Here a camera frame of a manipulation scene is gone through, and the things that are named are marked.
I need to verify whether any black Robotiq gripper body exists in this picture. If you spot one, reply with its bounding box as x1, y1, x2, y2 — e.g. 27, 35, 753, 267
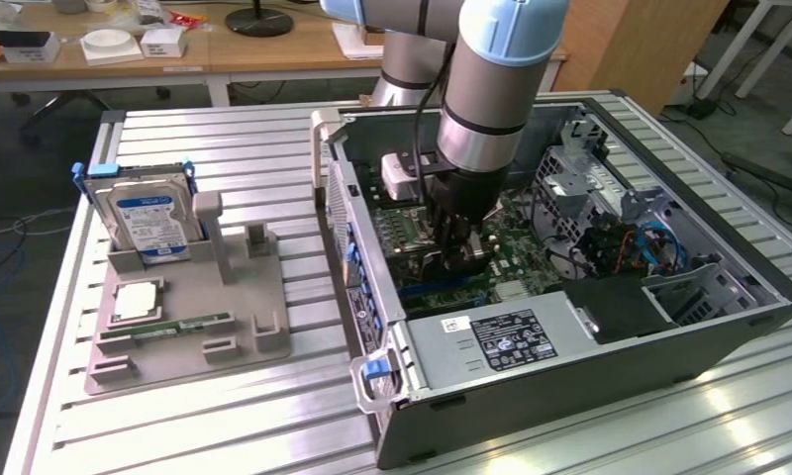
427, 166, 510, 224

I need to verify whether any black graphics card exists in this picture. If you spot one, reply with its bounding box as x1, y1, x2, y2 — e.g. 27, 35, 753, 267
395, 232, 503, 293

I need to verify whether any green motherboard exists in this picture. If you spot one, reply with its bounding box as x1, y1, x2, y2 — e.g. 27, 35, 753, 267
355, 165, 570, 323

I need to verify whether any perforated silver drive cage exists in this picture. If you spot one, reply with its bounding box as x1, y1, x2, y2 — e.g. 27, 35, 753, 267
534, 142, 642, 238

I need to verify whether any grey power supply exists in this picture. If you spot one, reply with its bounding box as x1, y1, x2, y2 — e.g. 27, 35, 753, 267
388, 291, 599, 392

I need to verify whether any open black PC case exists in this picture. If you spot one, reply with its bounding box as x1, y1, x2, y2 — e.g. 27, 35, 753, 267
310, 96, 792, 471

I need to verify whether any white paper stack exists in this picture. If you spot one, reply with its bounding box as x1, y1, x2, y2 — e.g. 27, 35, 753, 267
332, 22, 388, 60

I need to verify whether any silver disk bay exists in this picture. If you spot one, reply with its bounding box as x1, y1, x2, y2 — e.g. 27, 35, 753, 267
643, 261, 767, 328

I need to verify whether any wooden cabinet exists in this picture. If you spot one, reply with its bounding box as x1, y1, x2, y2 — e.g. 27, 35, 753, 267
554, 0, 731, 115

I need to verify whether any black power adapter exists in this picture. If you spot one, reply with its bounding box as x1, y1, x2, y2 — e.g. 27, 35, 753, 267
683, 98, 719, 120

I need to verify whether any grey plastic parts rack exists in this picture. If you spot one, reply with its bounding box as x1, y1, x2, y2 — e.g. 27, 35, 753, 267
83, 191, 294, 397

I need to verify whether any wooden desk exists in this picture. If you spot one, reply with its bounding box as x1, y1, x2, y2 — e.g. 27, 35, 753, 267
0, 0, 570, 95

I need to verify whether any green RAM stick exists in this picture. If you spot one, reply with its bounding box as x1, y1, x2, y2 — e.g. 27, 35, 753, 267
101, 311, 232, 340

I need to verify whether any hard disk with blue label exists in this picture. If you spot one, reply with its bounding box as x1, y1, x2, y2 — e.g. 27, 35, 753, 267
81, 170, 198, 263

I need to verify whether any black round lamp base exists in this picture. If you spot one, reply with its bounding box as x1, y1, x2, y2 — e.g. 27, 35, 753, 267
224, 7, 296, 38

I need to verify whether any silver CPU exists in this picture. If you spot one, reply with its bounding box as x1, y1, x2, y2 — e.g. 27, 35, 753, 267
115, 282, 164, 321

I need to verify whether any blue disk carrier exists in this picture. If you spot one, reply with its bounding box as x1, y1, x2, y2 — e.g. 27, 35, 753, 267
69, 158, 204, 243

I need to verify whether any small white labelled box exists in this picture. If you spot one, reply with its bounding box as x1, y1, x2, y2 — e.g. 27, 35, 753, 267
139, 27, 191, 59

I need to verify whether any clear plastic bag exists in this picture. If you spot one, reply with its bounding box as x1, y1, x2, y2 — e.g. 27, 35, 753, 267
115, 0, 174, 29

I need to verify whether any white box with black top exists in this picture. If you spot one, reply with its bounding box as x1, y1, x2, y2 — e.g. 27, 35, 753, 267
0, 30, 63, 64

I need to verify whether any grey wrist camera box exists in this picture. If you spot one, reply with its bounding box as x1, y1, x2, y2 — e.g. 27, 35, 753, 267
379, 151, 438, 202

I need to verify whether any black wire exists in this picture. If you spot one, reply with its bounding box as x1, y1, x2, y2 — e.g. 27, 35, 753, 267
530, 187, 595, 278

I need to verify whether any black camera cable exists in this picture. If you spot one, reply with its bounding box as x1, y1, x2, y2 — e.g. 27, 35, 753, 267
412, 44, 459, 209

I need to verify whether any red wire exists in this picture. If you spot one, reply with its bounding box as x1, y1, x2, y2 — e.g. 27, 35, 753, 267
618, 230, 637, 271

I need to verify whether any blue wire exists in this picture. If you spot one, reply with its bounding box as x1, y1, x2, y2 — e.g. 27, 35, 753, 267
637, 220, 693, 271

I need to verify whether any white table frame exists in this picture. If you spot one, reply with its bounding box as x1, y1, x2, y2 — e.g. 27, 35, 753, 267
697, 0, 792, 135

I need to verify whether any white floor cable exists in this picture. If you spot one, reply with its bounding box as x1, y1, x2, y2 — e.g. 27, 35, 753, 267
0, 207, 73, 237

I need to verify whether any blue floor cable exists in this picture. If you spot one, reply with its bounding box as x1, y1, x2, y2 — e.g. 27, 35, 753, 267
0, 237, 29, 427

